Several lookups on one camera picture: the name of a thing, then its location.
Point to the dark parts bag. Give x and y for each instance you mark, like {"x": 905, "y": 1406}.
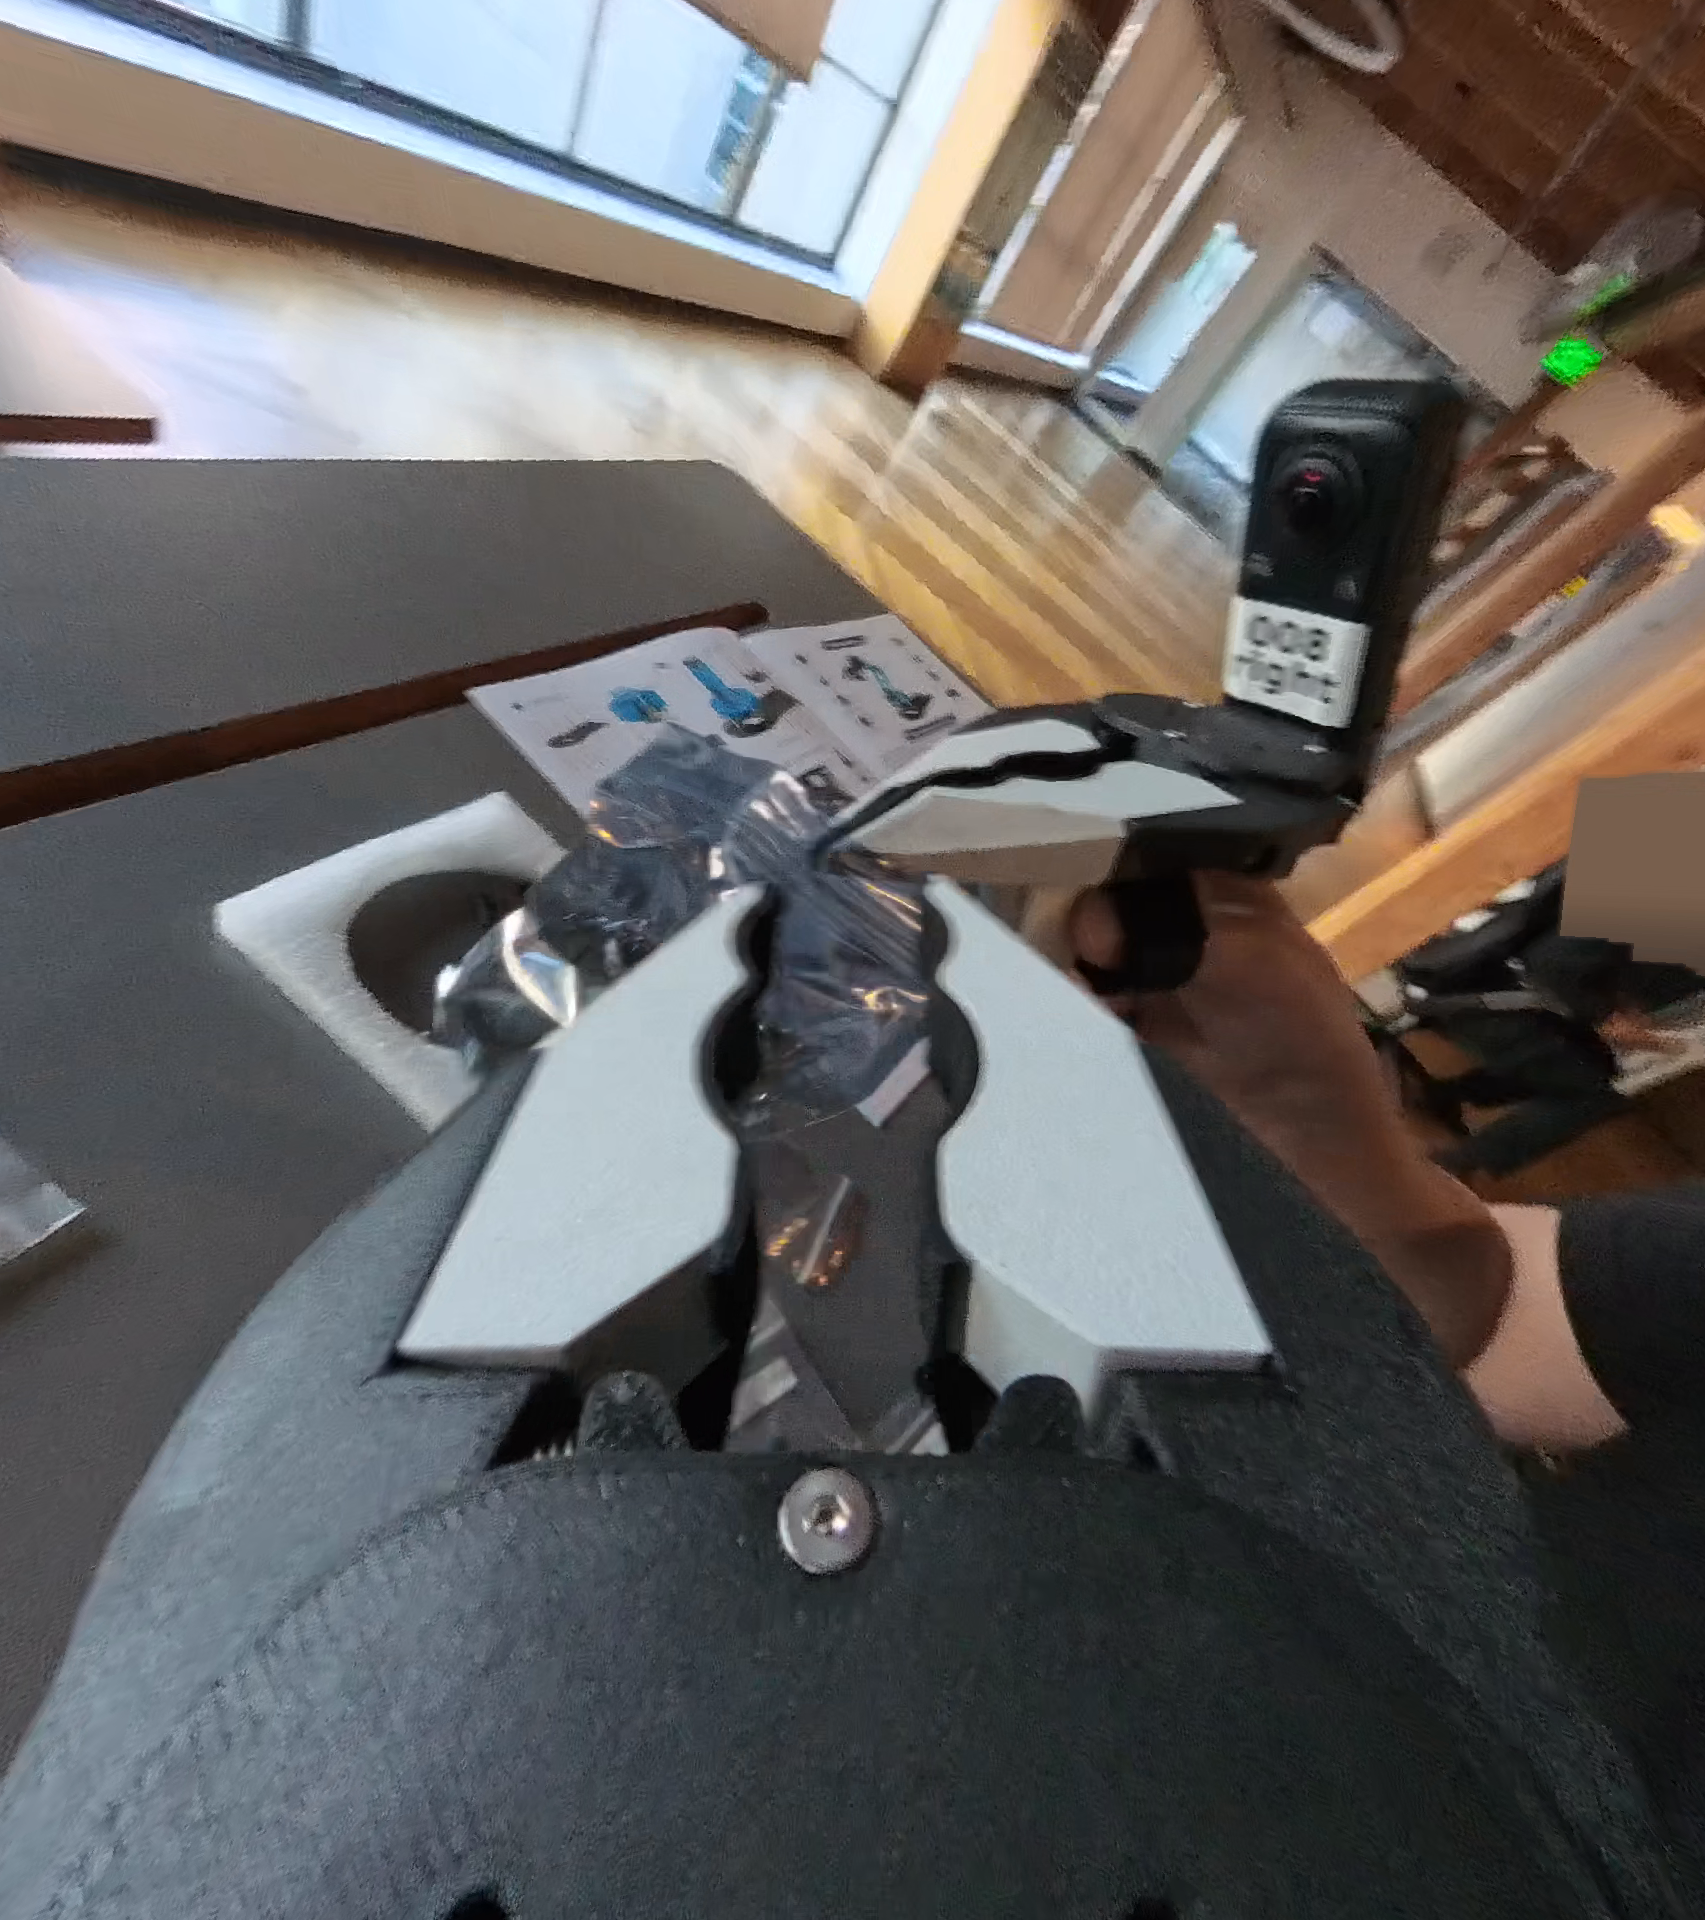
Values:
{"x": 824, "y": 991}

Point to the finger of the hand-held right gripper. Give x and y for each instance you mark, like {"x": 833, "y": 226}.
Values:
{"x": 1048, "y": 744}
{"x": 1063, "y": 832}

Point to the dark grey desk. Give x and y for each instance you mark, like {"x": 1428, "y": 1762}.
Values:
{"x": 133, "y": 991}
{"x": 252, "y": 601}

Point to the person's right hand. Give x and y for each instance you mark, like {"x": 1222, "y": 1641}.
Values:
{"x": 1334, "y": 1081}

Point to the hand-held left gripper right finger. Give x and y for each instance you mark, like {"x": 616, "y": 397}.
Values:
{"x": 1093, "y": 1200}

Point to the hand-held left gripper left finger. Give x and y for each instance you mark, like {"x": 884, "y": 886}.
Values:
{"x": 584, "y": 1200}

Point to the printed instruction manual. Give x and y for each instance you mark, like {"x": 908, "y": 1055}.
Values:
{"x": 674, "y": 707}

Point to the white foam tray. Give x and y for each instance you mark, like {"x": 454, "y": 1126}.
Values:
{"x": 298, "y": 930}

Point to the green exit sign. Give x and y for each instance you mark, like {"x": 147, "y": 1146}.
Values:
{"x": 1575, "y": 358}

